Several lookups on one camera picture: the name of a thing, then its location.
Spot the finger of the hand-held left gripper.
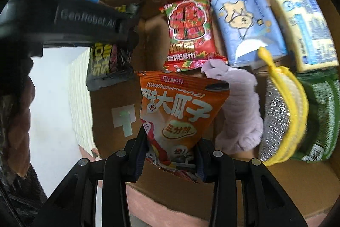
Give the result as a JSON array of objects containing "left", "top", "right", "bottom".
[{"left": 113, "top": 10, "right": 141, "bottom": 50}]

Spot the cardboard box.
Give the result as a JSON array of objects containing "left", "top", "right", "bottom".
[{"left": 90, "top": 0, "right": 340, "bottom": 227}]

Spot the blue tissue pack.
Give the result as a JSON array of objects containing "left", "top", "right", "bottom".
[{"left": 211, "top": 0, "right": 289, "bottom": 68}]

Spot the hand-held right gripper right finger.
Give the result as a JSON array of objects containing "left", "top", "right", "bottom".
[{"left": 195, "top": 138, "right": 309, "bottom": 227}]

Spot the yellow rimmed silver scouring pad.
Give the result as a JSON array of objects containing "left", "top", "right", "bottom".
[{"left": 258, "top": 47, "right": 309, "bottom": 166}]

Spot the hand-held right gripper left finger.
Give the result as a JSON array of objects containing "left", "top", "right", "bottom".
[{"left": 32, "top": 127, "right": 149, "bottom": 227}]

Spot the orange snack packet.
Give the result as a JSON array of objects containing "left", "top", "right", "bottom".
[{"left": 135, "top": 71, "right": 230, "bottom": 183}]

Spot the purple cloth toy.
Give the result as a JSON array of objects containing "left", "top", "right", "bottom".
[{"left": 201, "top": 59, "right": 264, "bottom": 151}]

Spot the person's left hand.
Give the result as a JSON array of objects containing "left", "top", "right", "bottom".
[{"left": 0, "top": 57, "right": 36, "bottom": 178}]

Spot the red wet wipe packet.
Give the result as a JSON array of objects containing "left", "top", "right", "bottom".
[{"left": 159, "top": 0, "right": 228, "bottom": 73}]

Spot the black shoe wipe packet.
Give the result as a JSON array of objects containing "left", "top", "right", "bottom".
[{"left": 86, "top": 4, "right": 145, "bottom": 91}]

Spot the green packet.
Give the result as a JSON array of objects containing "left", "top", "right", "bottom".
[{"left": 289, "top": 67, "right": 338, "bottom": 162}]

